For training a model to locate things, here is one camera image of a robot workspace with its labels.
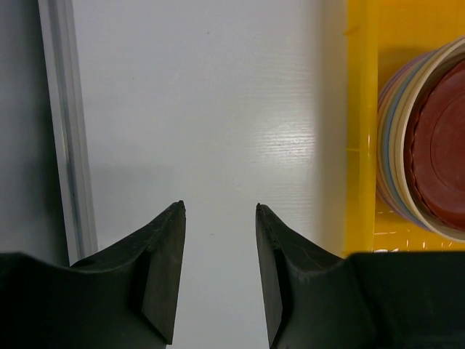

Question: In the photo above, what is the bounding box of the aluminium table edge rail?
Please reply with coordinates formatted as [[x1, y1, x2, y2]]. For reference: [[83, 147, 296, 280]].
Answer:
[[39, 1, 98, 264]]

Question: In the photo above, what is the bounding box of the blue plate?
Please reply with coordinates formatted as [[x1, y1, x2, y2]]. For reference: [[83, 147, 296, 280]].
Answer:
[[381, 59, 427, 225]]

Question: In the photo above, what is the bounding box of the tan plate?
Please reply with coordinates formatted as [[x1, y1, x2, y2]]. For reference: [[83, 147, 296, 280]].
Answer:
[[389, 44, 455, 234], [377, 37, 464, 241]]

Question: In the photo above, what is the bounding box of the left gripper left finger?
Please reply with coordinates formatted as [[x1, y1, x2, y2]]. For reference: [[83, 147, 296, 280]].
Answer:
[[1, 201, 186, 348]]

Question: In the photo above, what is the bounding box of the yellow plastic bin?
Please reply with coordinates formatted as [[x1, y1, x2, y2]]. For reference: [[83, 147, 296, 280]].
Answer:
[[343, 1, 464, 256]]

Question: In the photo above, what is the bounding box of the pink plate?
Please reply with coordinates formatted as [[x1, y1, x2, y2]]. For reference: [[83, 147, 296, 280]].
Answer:
[[376, 50, 435, 209]]

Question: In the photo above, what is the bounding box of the red plate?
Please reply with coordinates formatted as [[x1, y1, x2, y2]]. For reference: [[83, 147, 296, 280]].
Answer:
[[404, 60, 464, 230]]

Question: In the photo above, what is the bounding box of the tan plate front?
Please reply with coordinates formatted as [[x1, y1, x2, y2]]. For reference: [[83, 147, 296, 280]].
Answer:
[[389, 44, 455, 234]]

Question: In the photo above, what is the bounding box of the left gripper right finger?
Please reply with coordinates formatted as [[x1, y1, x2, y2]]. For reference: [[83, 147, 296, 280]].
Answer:
[[256, 204, 464, 348]]

